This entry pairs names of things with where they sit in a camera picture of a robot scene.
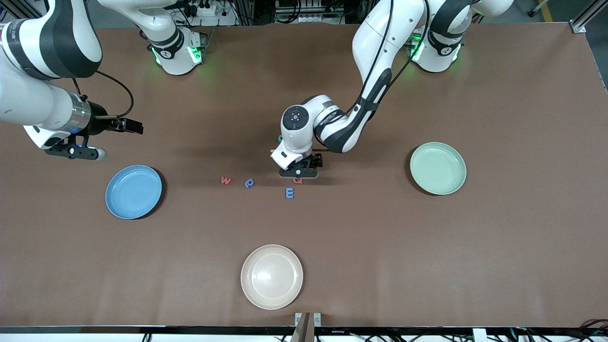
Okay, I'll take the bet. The metal bracket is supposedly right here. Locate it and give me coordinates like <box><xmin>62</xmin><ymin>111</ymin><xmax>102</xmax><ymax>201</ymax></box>
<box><xmin>295</xmin><ymin>312</ymin><xmax>322</xmax><ymax>328</ymax></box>

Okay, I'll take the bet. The blue plate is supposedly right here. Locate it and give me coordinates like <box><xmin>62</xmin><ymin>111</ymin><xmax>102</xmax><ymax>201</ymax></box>
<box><xmin>105</xmin><ymin>165</ymin><xmax>163</xmax><ymax>220</ymax></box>

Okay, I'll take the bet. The light green plate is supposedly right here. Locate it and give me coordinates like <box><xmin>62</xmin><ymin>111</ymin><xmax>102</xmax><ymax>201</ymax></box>
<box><xmin>410</xmin><ymin>142</ymin><xmax>467</xmax><ymax>196</ymax></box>

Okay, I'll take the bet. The aluminium frame profile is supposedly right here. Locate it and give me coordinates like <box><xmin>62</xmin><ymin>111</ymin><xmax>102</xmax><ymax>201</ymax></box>
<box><xmin>570</xmin><ymin>0</ymin><xmax>608</xmax><ymax>34</ymax></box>

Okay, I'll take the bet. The black electronics rack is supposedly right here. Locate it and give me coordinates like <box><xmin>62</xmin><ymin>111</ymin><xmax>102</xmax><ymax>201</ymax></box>
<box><xmin>275</xmin><ymin>0</ymin><xmax>346</xmax><ymax>24</ymax></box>

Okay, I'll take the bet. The beige plate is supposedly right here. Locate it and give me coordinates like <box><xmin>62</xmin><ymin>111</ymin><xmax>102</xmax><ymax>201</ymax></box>
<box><xmin>241</xmin><ymin>245</ymin><xmax>304</xmax><ymax>310</ymax></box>

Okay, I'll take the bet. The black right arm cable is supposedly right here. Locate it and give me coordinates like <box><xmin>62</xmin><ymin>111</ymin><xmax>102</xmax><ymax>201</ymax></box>
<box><xmin>71</xmin><ymin>70</ymin><xmax>135</xmax><ymax>118</ymax></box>

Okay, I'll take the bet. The white power strip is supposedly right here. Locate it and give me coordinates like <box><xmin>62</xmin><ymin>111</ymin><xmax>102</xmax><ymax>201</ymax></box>
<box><xmin>183</xmin><ymin>0</ymin><xmax>238</xmax><ymax>27</ymax></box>

